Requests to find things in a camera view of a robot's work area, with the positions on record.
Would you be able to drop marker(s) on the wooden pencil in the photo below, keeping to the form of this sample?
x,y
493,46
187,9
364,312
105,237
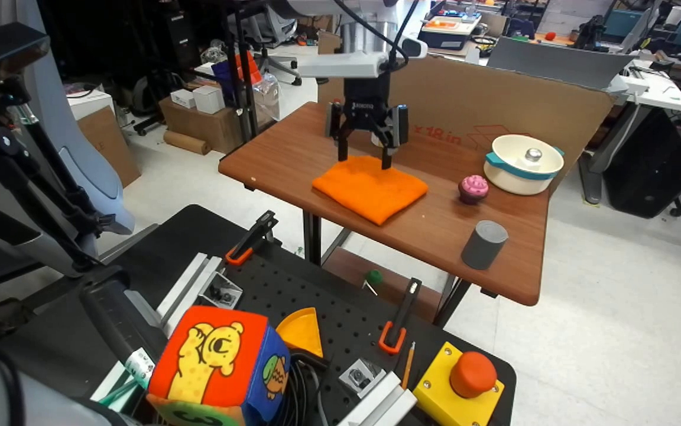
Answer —
x,y
410,364

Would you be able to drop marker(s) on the white round pot teal band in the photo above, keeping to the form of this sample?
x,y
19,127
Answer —
x,y
522,165

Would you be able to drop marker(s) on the gray cylinder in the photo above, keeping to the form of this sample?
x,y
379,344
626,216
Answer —
x,y
483,246

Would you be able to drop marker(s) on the long cardboard box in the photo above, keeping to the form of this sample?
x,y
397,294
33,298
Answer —
x,y
201,126

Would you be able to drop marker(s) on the black table leg frame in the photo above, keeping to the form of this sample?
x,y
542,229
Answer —
x,y
312,237

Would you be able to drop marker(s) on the brown cardboard panel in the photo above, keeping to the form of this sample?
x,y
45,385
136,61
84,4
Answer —
x,y
467,101

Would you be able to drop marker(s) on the printed marker card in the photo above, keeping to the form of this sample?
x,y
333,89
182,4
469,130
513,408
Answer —
x,y
359,377
220,288

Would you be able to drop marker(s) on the yellow emergency stop button box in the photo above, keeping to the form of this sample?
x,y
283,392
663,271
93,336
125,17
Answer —
x,y
443,392

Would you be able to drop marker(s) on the orange towel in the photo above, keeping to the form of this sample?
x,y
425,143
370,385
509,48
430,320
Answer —
x,y
371,192

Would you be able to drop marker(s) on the silver aluminium rail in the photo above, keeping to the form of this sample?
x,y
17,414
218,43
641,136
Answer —
x,y
379,403
187,291

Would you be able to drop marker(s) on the colourful plush cube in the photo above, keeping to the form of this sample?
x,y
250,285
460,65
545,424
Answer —
x,y
207,369

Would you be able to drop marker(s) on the gray blue fabric cover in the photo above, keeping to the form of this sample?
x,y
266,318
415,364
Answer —
x,y
71,119

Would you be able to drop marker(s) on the small green knob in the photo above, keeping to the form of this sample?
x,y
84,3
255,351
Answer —
x,y
373,276

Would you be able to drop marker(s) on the white desk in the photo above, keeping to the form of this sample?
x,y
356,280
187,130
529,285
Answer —
x,y
651,82

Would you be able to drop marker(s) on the pink cupcake toy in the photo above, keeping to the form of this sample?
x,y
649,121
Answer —
x,y
474,190

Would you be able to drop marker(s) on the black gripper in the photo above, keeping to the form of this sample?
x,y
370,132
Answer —
x,y
366,98

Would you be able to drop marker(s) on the brown wooden base board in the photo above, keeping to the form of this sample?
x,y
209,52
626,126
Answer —
x,y
356,273

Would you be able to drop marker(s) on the tall cardboard box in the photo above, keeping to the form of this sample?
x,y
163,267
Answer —
x,y
106,143

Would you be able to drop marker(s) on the black perforated board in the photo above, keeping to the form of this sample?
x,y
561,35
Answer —
x,y
348,321

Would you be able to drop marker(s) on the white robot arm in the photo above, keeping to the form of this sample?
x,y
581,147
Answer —
x,y
341,67

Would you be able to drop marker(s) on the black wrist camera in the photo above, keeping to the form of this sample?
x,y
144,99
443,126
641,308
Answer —
x,y
402,124

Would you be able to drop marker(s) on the black camera tripod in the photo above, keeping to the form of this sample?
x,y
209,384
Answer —
x,y
10,157

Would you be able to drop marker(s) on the orange wedge piece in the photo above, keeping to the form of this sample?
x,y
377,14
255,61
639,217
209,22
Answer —
x,y
302,333

